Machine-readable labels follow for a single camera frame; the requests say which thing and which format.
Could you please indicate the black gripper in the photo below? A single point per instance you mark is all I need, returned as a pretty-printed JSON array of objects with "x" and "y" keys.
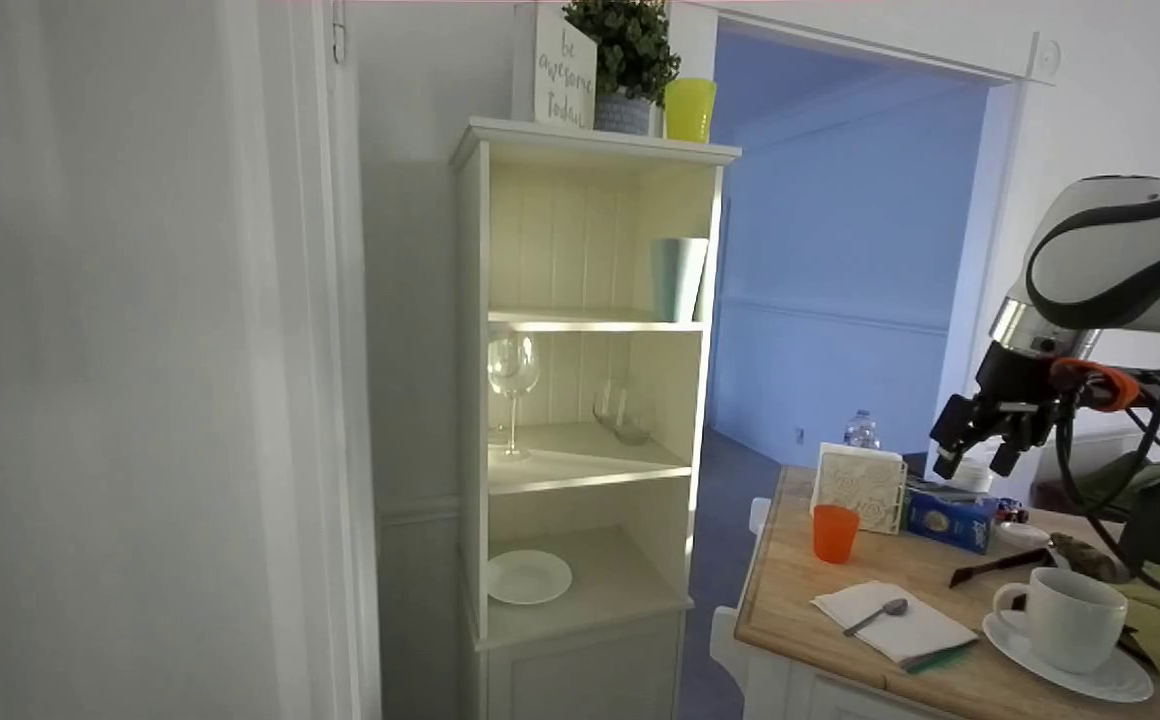
[{"x": 1023, "y": 384}]

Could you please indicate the grey spatula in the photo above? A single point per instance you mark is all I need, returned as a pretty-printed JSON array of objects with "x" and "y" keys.
[{"x": 1087, "y": 553}]

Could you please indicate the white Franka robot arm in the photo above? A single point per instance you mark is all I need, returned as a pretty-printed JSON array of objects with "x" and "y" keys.
[{"x": 1114, "y": 255}]

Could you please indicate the blue cardboard box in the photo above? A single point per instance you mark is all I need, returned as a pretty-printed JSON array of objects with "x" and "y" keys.
[{"x": 949, "y": 517}]

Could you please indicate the clear water bottle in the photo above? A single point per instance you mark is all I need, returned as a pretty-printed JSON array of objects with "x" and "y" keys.
[{"x": 862, "y": 433}]

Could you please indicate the orange plastic cup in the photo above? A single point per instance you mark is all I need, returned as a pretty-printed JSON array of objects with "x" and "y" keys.
[{"x": 833, "y": 534}]

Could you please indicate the metal spoon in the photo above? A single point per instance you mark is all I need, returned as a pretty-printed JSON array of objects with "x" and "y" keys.
[{"x": 880, "y": 612}]

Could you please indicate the white paper napkin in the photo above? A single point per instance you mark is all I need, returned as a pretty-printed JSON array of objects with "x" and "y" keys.
[{"x": 887, "y": 627}]

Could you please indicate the green notebook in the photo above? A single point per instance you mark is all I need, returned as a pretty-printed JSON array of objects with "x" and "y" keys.
[{"x": 940, "y": 659}]

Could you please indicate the white saucer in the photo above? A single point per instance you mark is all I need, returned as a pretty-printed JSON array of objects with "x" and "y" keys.
[{"x": 1114, "y": 680}]

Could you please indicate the pale book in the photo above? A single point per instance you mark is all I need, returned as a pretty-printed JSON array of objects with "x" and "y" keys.
[{"x": 696, "y": 282}]

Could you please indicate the teal book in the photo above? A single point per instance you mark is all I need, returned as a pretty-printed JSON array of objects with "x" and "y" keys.
[{"x": 668, "y": 277}]

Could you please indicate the clear glass tumbler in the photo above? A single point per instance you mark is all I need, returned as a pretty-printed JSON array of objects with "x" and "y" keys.
[{"x": 620, "y": 409}]

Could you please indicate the white shelf cabinet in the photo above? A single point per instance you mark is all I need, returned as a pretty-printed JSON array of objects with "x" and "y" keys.
[{"x": 581, "y": 402}]

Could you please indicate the yellow plastic cup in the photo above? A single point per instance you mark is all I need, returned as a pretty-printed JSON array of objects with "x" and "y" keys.
[{"x": 688, "y": 108}]

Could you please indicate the small white plate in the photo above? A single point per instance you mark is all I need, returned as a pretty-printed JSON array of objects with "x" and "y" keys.
[{"x": 531, "y": 578}]

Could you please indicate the clear wine glass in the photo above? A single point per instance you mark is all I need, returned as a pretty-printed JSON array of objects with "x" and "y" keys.
[{"x": 510, "y": 372}]

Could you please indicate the green potted plant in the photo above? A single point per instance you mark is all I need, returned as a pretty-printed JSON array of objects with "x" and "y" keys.
[{"x": 626, "y": 46}]

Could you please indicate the white text sign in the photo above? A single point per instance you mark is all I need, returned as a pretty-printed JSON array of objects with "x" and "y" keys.
[{"x": 567, "y": 73}]

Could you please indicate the white panelled door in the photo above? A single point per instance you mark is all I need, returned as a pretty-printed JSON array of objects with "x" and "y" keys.
[{"x": 143, "y": 402}]

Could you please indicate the white doorway frame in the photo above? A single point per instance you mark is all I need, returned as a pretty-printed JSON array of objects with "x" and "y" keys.
[{"x": 1001, "y": 243}]

